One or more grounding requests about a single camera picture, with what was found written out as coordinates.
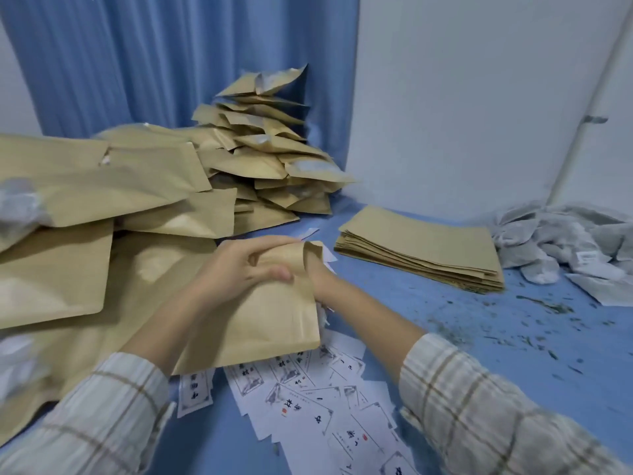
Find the kraft paper pouch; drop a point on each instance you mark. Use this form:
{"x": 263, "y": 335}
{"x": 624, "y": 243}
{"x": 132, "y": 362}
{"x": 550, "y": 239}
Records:
{"x": 277, "y": 321}

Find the pile of kraft pouches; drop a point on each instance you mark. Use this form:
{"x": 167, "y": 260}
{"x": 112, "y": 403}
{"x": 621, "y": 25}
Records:
{"x": 74, "y": 272}

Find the person's left forearm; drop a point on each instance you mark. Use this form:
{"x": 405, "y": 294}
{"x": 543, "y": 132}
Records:
{"x": 99, "y": 415}

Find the person's left hand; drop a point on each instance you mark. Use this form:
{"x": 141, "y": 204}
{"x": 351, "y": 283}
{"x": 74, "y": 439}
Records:
{"x": 232, "y": 272}

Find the white paper labels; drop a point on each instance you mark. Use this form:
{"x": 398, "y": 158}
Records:
{"x": 296, "y": 400}

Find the person's right forearm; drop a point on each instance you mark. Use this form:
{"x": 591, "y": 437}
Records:
{"x": 470, "y": 405}

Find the white wall pipe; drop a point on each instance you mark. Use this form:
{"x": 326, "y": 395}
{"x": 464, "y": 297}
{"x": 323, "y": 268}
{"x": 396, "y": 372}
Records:
{"x": 569, "y": 163}

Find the blue curtain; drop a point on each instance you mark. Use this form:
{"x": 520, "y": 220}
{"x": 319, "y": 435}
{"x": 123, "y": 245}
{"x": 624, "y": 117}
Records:
{"x": 148, "y": 44}

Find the grey pipe clamp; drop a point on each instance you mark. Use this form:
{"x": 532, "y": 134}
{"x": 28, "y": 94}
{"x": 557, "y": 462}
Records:
{"x": 595, "y": 119}

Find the stack of kraft pouches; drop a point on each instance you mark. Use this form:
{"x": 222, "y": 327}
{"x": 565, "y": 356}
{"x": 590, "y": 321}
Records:
{"x": 420, "y": 237}

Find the blue table cover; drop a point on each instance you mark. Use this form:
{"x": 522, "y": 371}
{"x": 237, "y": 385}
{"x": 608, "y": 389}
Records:
{"x": 544, "y": 380}

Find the pile of white tea bags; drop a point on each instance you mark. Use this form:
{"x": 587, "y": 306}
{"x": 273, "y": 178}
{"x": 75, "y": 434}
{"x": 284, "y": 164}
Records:
{"x": 544, "y": 232}

